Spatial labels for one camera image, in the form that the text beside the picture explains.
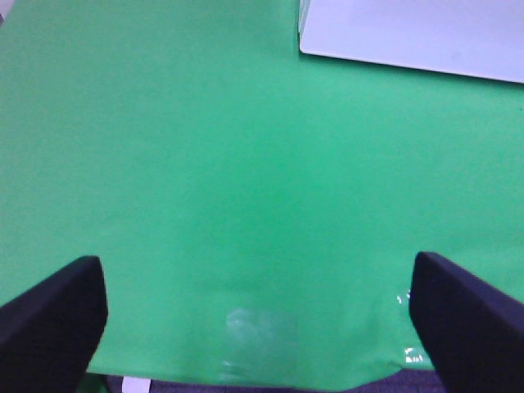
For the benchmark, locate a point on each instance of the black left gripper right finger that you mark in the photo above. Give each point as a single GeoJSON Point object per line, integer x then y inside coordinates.
{"type": "Point", "coordinates": [471, 331]}

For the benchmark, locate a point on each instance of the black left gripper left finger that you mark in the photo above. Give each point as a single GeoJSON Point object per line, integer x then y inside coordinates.
{"type": "Point", "coordinates": [50, 333]}

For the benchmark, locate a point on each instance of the white microwave door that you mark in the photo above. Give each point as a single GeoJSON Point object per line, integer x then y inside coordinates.
{"type": "Point", "coordinates": [482, 39]}

